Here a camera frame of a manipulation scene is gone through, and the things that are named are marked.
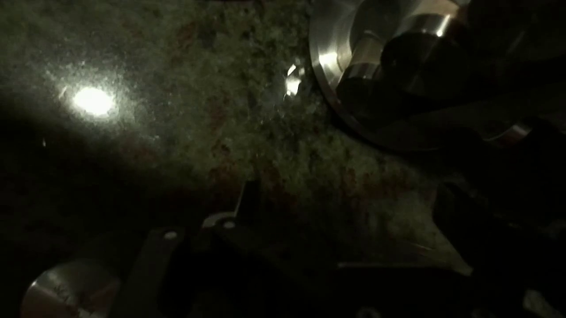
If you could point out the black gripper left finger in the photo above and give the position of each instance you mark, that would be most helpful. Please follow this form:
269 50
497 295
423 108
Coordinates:
248 201

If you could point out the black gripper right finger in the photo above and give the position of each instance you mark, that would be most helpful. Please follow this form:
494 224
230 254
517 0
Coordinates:
476 235

